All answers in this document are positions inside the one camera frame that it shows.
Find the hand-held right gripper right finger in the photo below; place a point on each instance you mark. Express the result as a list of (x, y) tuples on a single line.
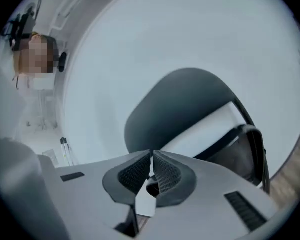
[(210, 204)]

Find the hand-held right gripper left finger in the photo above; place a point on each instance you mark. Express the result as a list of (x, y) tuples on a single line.
[(90, 196)]

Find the black chair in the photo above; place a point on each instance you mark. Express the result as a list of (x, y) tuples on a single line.
[(170, 104)]

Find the white tripod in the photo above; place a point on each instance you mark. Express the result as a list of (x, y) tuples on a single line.
[(66, 151)]

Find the grey sweatshirt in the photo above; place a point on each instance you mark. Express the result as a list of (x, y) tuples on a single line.
[(5, 104)]

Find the person's head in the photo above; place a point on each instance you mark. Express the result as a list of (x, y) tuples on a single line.
[(37, 56)]

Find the black head-mounted device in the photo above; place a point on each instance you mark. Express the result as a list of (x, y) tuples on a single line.
[(18, 31)]

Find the grey wall panel box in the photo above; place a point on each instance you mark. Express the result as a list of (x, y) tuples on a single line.
[(50, 157)]

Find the black head camera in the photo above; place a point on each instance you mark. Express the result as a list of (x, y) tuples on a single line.
[(63, 62)]

